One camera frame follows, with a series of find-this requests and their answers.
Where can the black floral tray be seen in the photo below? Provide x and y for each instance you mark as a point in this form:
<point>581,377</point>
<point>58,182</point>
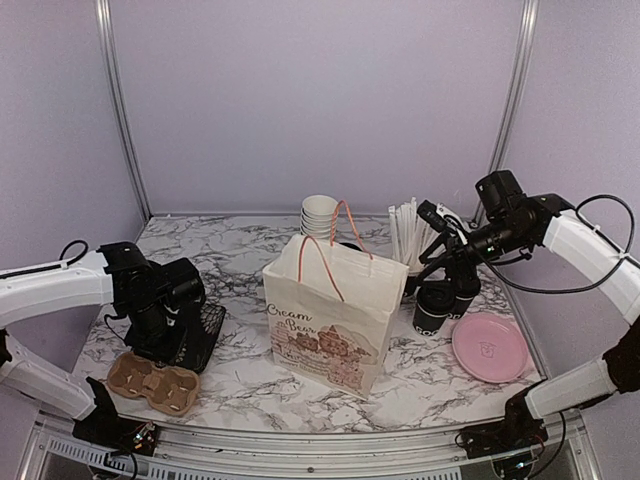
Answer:
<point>203,324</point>

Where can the left aluminium frame post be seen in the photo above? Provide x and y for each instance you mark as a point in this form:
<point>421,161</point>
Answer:
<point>109,52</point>

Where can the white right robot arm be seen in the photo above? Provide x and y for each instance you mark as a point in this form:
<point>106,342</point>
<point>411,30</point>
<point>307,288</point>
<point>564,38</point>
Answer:
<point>518,222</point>

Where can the aluminium frame post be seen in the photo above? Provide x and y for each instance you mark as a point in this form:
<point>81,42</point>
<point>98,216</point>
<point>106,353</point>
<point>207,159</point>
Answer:
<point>109,52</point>
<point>517,83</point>

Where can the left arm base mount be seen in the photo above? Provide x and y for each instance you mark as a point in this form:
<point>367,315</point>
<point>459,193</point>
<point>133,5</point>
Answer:
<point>105,427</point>

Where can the aluminium table edge rail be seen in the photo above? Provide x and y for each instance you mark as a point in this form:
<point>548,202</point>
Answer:
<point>188,452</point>

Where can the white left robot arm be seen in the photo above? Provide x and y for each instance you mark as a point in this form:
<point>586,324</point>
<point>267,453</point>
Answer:
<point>158,300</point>

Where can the brown cardboard cup carrier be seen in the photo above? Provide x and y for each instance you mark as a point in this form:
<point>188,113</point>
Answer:
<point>169,389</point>

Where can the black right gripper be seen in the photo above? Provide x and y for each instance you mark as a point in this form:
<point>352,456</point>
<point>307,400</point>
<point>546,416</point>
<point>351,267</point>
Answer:
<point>456,252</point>

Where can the stack of paper cups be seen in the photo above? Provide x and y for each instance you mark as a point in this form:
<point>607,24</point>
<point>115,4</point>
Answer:
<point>316,215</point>

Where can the black cup holding straws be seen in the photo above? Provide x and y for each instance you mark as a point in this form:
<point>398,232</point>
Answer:
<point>412,284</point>

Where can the pink plastic plate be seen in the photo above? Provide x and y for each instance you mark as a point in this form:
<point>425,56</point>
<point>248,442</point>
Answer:
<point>490,348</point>

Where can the black takeout coffee cup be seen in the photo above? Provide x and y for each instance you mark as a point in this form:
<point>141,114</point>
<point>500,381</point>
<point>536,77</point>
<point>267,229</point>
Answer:
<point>427,324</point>
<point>460,306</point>

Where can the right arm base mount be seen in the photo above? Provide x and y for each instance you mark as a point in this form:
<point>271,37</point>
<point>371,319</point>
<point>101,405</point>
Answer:
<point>516,430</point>

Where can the black coffee cup lid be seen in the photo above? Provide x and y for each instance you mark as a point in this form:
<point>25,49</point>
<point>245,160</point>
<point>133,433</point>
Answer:
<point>466,287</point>

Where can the white paper takeout bag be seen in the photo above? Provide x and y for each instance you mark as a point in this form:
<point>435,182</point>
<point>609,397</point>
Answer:
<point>331,310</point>

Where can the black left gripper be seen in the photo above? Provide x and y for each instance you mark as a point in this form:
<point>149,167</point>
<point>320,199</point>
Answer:
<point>166,353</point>

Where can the right aluminium frame post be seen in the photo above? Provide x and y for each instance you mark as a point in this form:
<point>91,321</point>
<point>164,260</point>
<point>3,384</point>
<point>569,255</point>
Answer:
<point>517,83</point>

